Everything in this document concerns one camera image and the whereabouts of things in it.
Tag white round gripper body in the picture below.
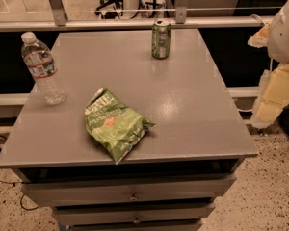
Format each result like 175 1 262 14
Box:
267 0 289 64

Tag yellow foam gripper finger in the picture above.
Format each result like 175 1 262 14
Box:
250 63 289 129
248 24 270 48

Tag clear plastic water bottle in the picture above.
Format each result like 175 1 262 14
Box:
21 32 67 105

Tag green soda can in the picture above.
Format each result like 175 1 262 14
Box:
151 19 171 59

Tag grey drawer cabinet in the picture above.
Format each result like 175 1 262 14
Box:
0 29 256 231

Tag black office chair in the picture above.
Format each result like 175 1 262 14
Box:
94 0 164 19

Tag green chip bag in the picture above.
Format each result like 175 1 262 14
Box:
84 88 155 165

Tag white cable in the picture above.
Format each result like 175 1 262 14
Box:
250 13 267 26

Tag grey metal railing frame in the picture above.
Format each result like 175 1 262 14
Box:
0 0 287 32

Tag black floor cable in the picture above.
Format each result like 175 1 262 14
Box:
0 135 40 212

